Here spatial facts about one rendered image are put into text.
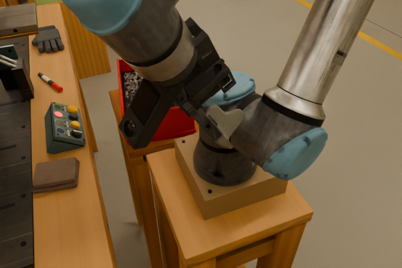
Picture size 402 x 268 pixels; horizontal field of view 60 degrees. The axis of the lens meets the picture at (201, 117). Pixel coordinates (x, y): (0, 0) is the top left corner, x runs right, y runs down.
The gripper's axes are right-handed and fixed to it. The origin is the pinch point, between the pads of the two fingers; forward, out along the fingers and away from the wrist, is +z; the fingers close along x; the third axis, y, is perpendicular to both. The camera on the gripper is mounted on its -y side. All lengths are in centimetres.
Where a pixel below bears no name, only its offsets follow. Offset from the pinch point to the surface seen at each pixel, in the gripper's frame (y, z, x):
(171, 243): -36, 59, -1
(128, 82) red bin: -13, 42, 46
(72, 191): -33.9, 15.6, 13.8
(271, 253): -10, 47, -22
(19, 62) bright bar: -31, 19, 60
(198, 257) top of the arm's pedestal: -20.0, 22.5, -14.2
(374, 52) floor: 147, 253, 54
